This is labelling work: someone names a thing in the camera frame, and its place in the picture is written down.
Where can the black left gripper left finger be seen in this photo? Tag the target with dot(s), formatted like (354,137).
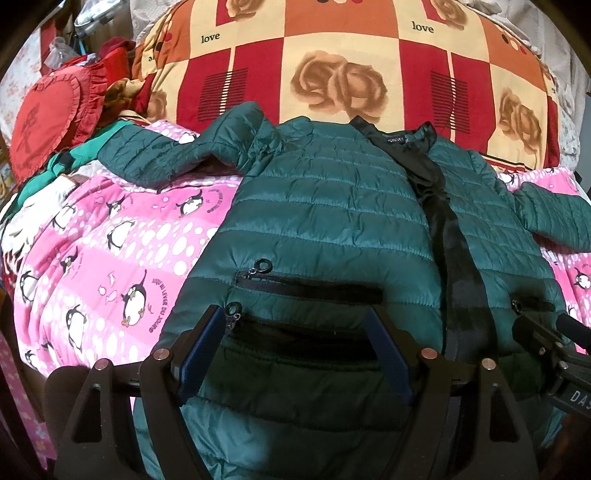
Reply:
(93,418)

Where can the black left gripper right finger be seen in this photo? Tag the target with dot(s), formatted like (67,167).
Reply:
(463,421)

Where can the dark green quilted puffer jacket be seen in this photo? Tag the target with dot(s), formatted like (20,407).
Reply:
(327,220)

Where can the pink penguin print bedsheet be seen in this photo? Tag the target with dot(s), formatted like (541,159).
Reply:
(106,267)

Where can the teal green garment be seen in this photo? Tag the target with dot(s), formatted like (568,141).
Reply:
(66,162)

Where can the red cream rose pattern blanket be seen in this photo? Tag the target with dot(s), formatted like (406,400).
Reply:
(396,64)

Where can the grey floral fabric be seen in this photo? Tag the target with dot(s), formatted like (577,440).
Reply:
(535,28)

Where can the golden brown satin cloth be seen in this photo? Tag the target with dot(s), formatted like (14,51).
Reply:
(120,94)

